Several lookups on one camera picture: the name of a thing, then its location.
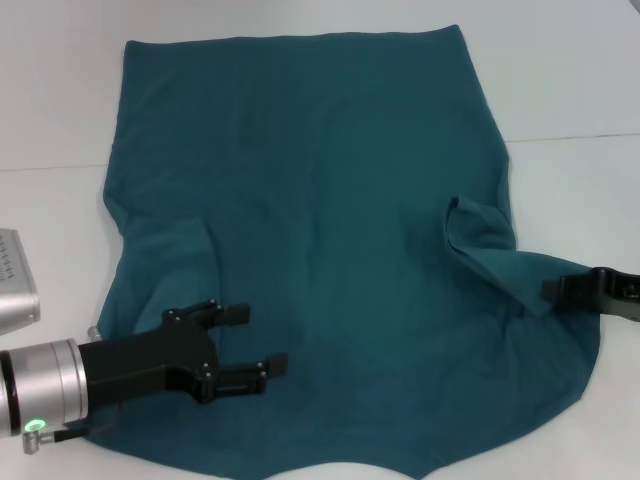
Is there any teal blue shirt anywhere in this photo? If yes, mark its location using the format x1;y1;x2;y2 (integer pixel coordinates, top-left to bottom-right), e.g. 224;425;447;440
79;24;607;480

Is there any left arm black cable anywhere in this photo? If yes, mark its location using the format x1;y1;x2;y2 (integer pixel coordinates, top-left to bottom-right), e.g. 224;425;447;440
22;399;125;456

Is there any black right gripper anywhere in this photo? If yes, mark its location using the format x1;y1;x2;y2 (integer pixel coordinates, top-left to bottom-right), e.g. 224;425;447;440
542;267;640;324

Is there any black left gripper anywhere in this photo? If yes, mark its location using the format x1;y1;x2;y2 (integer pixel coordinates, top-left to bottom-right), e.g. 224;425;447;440
79;298;290;407

